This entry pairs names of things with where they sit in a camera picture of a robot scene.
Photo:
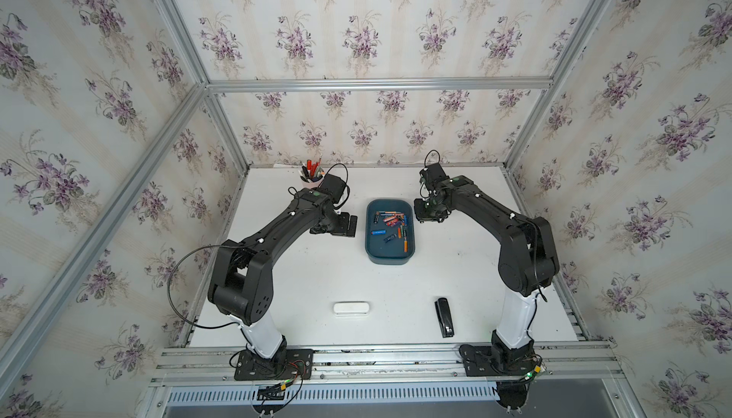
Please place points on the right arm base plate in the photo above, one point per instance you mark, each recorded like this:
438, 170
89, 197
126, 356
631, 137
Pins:
496, 360

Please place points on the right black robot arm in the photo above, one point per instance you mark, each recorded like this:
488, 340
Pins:
528, 259

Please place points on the teal plastic storage box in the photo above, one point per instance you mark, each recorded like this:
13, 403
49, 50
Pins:
396, 216

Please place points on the white eraser box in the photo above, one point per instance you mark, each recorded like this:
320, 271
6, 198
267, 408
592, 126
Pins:
356, 308

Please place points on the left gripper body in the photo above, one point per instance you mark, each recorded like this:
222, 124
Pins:
337, 225

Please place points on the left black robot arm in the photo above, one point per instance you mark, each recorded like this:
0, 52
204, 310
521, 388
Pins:
242, 281

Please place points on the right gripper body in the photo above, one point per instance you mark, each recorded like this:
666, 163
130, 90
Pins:
426, 208

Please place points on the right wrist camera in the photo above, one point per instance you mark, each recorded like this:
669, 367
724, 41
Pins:
432, 175

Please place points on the black stapler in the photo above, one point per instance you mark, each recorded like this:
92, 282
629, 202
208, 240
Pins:
445, 320

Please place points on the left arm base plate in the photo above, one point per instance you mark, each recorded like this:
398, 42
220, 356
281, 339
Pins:
289, 364

